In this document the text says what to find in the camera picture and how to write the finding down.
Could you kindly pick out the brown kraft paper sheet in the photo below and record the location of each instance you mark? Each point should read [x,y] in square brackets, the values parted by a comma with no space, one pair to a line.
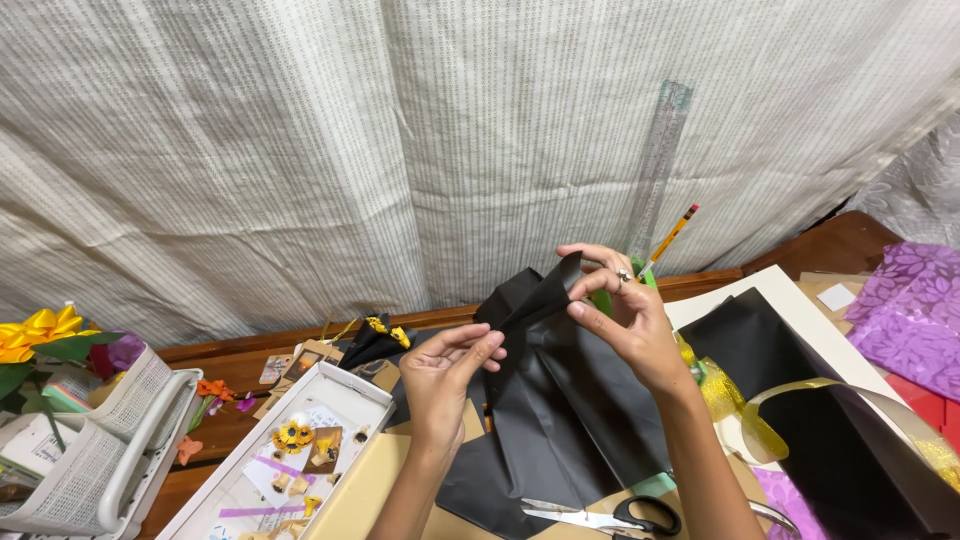
[360,487]

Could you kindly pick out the small brown card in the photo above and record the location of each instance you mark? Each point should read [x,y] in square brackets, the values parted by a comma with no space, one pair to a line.
[324,448]

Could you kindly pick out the white printed box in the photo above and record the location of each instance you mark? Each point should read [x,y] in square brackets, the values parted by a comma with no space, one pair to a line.
[34,446]

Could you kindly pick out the white shallow box tray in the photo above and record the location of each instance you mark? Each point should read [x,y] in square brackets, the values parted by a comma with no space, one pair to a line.
[352,394]

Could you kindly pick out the black wrapping paper sheet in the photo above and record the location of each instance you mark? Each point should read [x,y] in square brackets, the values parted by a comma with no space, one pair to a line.
[570,420]

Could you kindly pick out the orange paper flower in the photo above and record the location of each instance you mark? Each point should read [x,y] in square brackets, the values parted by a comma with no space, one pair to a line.
[187,449]
[214,389]

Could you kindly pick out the white lace curtain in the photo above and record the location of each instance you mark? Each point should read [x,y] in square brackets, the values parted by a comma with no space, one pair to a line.
[915,187]

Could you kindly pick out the green pen holder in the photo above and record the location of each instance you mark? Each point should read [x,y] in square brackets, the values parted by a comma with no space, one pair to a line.
[602,301]

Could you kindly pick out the person's left hand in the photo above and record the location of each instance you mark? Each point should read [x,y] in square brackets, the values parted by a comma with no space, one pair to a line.
[435,390]

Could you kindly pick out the brown kraft tag cards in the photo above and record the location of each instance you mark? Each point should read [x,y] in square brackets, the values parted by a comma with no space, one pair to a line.
[304,367]

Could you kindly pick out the mini black bouquet yellow flower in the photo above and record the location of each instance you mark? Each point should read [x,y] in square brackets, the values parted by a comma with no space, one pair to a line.
[371,341]

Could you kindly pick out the purple paper petal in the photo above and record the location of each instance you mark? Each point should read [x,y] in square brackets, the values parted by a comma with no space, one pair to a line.
[246,403]

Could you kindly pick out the mint green paper piece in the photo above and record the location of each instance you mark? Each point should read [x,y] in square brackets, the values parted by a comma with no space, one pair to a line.
[654,484]

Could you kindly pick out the small paper sunflower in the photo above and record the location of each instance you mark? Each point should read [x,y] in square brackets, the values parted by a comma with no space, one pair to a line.
[292,435]

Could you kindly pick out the yellow ribbon flower with leaves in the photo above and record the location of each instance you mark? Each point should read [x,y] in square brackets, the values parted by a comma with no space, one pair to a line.
[37,330]

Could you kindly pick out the pastel notepad stack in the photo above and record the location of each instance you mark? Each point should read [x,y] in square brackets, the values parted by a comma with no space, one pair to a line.
[67,394]

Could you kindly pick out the white plastic mesh basket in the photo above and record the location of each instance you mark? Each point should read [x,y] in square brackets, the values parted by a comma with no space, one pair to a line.
[112,457]

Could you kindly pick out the small white note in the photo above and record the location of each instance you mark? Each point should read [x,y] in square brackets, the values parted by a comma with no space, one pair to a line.
[835,297]

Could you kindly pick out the small patterned card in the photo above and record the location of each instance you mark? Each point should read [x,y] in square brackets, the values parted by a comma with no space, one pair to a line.
[275,368]

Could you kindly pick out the purple paper piece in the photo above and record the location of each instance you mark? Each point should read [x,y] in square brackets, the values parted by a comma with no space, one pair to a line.
[787,499]

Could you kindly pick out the red paper sheet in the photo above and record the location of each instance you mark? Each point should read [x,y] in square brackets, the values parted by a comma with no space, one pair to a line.
[930,409]

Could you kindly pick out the yellow pencil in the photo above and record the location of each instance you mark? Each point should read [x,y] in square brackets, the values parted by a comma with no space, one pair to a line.
[671,236]

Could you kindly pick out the stack of black paper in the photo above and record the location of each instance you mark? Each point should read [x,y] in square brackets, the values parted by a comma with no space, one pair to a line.
[840,450]

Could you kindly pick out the clear plastic ruler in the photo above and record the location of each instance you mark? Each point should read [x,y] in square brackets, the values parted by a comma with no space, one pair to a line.
[658,165]

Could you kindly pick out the group of tiny yellow crafts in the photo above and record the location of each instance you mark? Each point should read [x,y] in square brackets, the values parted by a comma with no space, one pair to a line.
[300,486]

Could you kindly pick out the purple floral wrapping sheet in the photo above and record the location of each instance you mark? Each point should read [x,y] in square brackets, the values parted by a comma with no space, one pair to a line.
[915,322]

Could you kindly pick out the white striped curtain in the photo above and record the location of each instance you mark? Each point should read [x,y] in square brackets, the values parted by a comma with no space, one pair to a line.
[300,150]

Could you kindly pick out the person's right hand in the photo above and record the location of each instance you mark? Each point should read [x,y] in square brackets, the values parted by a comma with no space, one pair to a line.
[637,330]

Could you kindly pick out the gold glitter ribbon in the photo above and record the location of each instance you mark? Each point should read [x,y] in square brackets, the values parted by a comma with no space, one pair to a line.
[757,427]

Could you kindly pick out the cream cardboard sheet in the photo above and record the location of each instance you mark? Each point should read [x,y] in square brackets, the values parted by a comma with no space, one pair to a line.
[780,300]

